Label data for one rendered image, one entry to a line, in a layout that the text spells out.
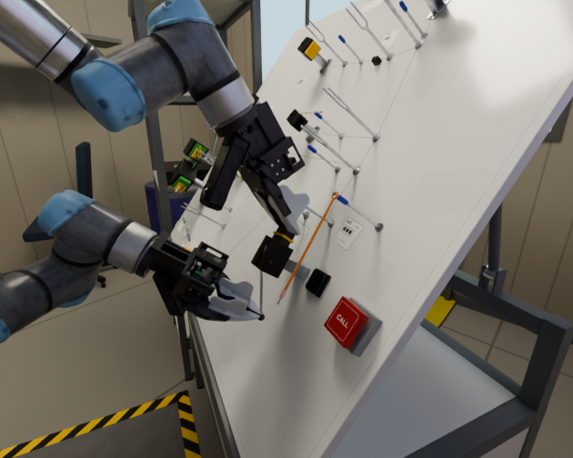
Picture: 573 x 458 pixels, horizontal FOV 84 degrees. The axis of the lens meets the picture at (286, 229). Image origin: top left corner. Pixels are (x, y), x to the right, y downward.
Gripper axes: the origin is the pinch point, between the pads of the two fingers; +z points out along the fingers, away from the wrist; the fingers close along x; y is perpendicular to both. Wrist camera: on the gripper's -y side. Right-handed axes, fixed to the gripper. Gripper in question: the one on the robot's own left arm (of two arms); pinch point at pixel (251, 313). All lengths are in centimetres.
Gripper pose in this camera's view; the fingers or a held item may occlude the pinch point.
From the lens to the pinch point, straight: 58.8
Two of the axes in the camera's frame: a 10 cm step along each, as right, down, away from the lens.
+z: 8.5, 4.9, 1.9
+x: 2.1, -6.5, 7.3
